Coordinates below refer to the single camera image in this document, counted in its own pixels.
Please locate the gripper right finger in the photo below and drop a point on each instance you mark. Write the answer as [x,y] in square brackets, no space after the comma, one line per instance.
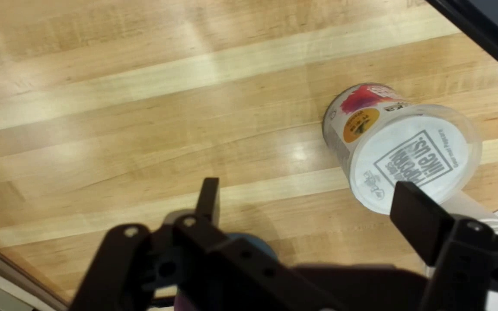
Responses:
[456,259]

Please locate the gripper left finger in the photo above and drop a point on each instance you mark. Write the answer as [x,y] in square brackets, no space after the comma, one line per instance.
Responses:
[214,259]

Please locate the translucent plastic lid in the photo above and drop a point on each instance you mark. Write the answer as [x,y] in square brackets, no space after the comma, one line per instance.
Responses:
[413,160]

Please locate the white printed can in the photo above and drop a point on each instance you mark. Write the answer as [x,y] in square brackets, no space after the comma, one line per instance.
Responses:
[352,116]

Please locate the blue round object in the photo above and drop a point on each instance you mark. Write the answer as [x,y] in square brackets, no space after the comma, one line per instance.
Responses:
[253,244]

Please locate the black framed dark panel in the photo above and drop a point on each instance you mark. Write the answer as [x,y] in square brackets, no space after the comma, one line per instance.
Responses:
[495,30]

